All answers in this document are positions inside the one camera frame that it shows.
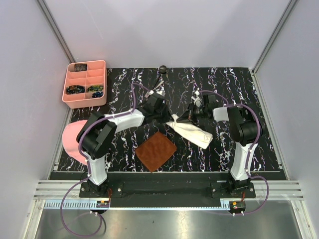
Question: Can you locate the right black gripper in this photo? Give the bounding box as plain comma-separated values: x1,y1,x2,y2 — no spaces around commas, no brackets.
176,102,208,124

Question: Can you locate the white cloth napkin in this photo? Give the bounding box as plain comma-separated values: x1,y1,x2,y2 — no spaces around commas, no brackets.
166,114,213,149

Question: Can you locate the black spoon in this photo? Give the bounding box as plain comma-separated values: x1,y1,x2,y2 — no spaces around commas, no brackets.
154,65,167,88

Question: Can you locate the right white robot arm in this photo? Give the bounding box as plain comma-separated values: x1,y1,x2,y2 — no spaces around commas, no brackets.
176,90,263,198

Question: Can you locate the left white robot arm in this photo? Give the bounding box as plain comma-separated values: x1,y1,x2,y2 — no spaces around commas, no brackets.
76,91,172,197

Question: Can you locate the brown folded cloth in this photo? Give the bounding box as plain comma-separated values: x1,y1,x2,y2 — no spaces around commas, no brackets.
135,132,177,172

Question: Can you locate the black marble patterned mat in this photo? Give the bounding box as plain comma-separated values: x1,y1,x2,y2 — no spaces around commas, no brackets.
48,67,287,181

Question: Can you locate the pink divided organizer tray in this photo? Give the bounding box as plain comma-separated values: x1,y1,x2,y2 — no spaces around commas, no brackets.
62,60,107,109

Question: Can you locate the pink baseball cap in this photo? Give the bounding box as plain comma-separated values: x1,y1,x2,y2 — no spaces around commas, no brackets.
62,120,87,165

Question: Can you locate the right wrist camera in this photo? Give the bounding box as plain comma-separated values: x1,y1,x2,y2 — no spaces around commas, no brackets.
191,91,218,108

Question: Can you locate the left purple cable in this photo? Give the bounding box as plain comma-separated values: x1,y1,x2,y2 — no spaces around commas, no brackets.
61,82,153,235

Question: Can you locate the purple cable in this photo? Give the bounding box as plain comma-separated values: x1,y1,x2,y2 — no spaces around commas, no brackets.
61,82,153,235
196,90,269,216

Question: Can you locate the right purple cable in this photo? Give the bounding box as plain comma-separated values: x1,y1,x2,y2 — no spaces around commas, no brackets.
196,90,269,216

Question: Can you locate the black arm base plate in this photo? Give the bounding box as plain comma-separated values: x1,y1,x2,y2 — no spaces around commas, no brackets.
79,172,256,209

